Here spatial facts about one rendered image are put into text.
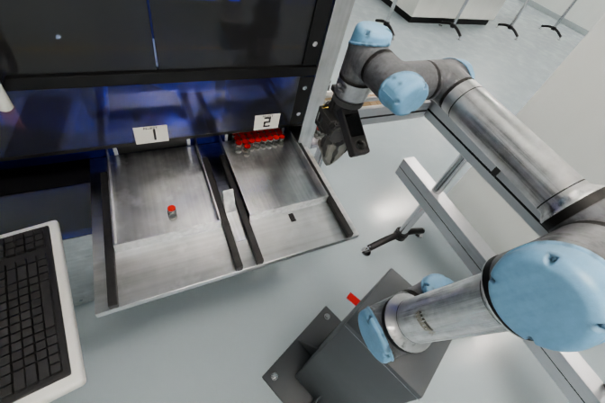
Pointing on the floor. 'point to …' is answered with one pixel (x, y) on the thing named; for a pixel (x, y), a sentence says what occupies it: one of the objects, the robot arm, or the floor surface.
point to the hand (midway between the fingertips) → (329, 163)
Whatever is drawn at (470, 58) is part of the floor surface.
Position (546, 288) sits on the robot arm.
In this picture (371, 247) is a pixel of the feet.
